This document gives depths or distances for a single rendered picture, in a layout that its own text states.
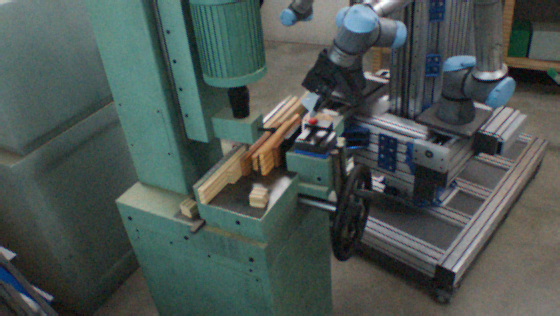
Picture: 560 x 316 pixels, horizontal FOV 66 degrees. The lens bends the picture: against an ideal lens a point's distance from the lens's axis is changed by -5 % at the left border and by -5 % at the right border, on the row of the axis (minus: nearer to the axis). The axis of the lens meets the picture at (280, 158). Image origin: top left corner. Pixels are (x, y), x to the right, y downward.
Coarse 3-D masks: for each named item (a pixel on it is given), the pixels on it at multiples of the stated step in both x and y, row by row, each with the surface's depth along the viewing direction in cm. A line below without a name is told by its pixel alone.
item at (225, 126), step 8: (216, 112) 135; (224, 112) 135; (256, 112) 132; (216, 120) 132; (224, 120) 131; (232, 120) 130; (240, 120) 129; (248, 120) 129; (256, 120) 130; (216, 128) 134; (224, 128) 133; (232, 128) 131; (240, 128) 130; (248, 128) 128; (256, 128) 130; (216, 136) 136; (224, 136) 134; (232, 136) 133; (240, 136) 131; (248, 136) 130; (256, 136) 131
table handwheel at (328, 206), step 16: (352, 176) 122; (368, 176) 135; (320, 208) 134; (336, 208) 119; (352, 208) 129; (368, 208) 142; (336, 224) 118; (336, 240) 120; (352, 240) 138; (336, 256) 124
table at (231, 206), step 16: (304, 112) 166; (336, 128) 157; (256, 176) 135; (272, 176) 134; (288, 176) 133; (224, 192) 130; (240, 192) 129; (272, 192) 128; (288, 192) 131; (304, 192) 135; (320, 192) 132; (208, 208) 126; (224, 208) 124; (240, 208) 123; (256, 208) 122; (272, 208) 123; (224, 224) 126; (240, 224) 123; (256, 224) 120; (272, 224) 125
